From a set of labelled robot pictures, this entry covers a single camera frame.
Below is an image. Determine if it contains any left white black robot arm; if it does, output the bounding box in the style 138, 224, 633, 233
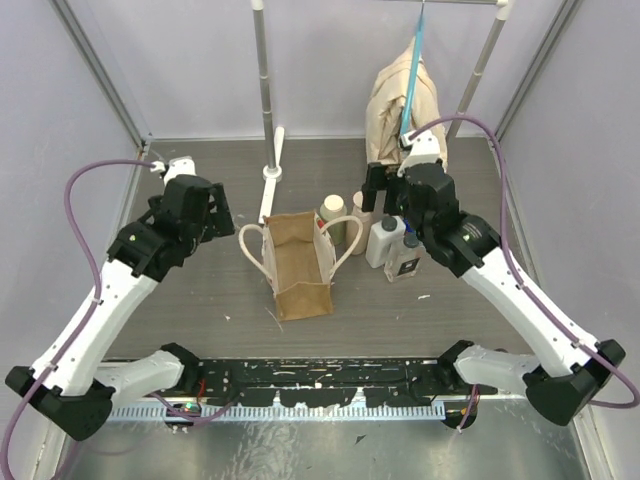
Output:
5, 174, 235, 441

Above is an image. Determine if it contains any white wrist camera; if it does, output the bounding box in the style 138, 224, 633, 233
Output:
397, 130, 441, 177
150, 156, 196, 186

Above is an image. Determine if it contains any slotted cable duct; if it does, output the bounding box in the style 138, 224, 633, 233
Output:
109, 401, 446, 423

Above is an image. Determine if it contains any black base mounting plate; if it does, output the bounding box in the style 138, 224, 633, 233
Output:
163, 358, 471, 408

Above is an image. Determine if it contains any green bottle cream cap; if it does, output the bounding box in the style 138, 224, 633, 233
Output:
319, 194, 347, 245

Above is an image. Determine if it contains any blue clothes hanger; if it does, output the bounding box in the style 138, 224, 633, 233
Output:
399, 1, 425, 135

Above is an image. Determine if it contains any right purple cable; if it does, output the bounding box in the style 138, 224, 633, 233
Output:
402, 115, 640, 409

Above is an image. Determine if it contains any beige jacket on hanger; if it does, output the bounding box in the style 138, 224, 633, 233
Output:
365, 37, 440, 164

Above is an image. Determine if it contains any beige pump bottle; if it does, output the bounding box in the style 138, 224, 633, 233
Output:
346, 191, 373, 256

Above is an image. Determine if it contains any white silver clothes rack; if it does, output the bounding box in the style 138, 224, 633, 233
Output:
250, 0, 515, 224

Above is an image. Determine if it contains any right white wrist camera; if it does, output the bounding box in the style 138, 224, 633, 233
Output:
397, 130, 441, 177

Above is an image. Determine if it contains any clear bottle black cap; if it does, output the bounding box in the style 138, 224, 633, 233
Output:
384, 233, 425, 283

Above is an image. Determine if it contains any white bottle black cap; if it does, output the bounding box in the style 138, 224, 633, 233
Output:
365, 216, 406, 269

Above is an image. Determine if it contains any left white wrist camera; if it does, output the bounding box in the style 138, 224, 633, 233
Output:
150, 156, 196, 186

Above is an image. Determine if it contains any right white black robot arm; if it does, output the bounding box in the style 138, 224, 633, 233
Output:
362, 162, 626, 426

